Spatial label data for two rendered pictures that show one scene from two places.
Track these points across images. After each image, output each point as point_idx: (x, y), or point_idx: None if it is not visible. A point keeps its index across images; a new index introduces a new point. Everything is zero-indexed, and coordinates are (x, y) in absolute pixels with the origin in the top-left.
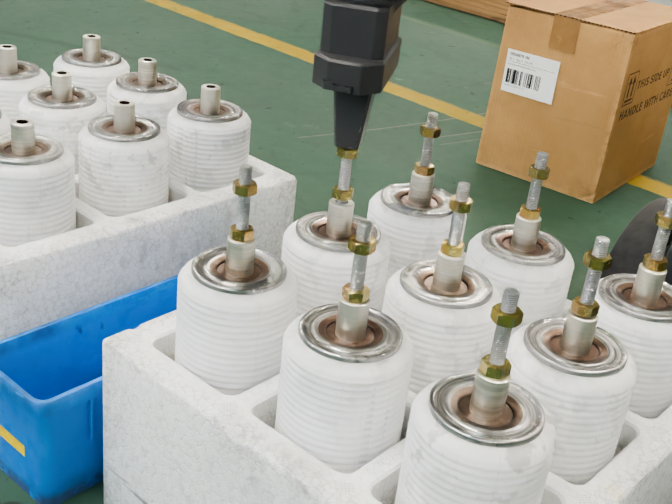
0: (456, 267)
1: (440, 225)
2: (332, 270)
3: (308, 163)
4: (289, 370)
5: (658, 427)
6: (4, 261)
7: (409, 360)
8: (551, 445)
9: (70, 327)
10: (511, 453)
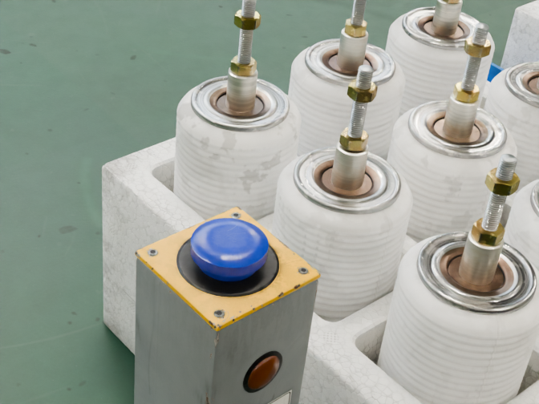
0: (449, 106)
1: None
2: (489, 91)
3: None
4: None
5: (337, 340)
6: (524, 10)
7: (322, 93)
8: (200, 134)
9: None
10: (185, 105)
